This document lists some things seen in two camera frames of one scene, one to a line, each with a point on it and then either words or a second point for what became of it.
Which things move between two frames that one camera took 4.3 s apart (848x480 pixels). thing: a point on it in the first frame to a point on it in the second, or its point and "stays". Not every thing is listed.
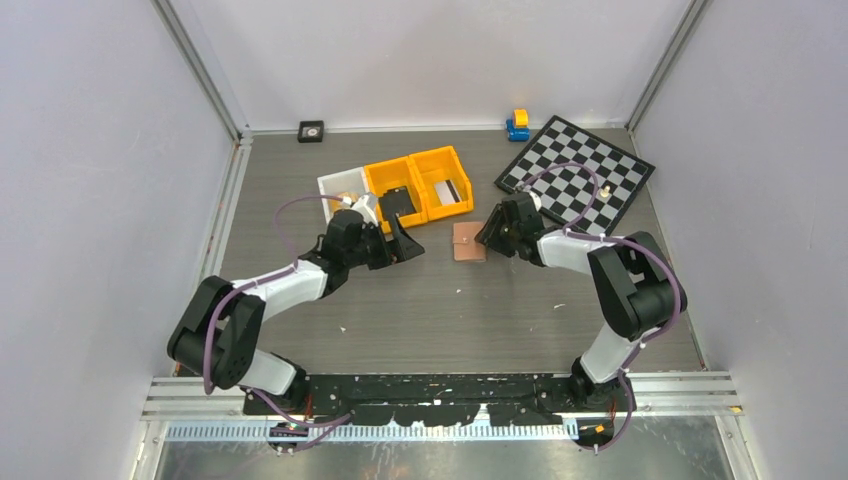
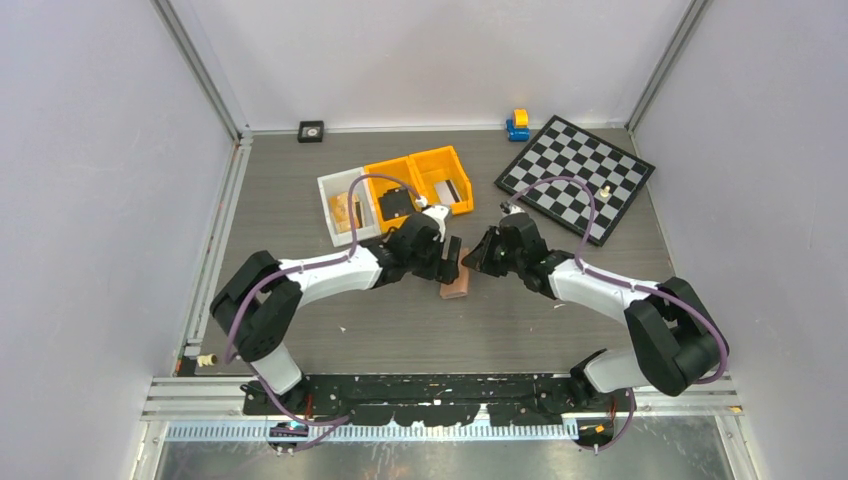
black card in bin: [396, 202] stays
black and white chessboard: [566, 192] stays
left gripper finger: [378, 258] to [431, 269]
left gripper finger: [404, 245] to [450, 265]
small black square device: [311, 131] stays
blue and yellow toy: [517, 128] stays
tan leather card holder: [465, 246] to [459, 286]
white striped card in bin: [447, 192] stays
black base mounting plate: [438, 399] stays
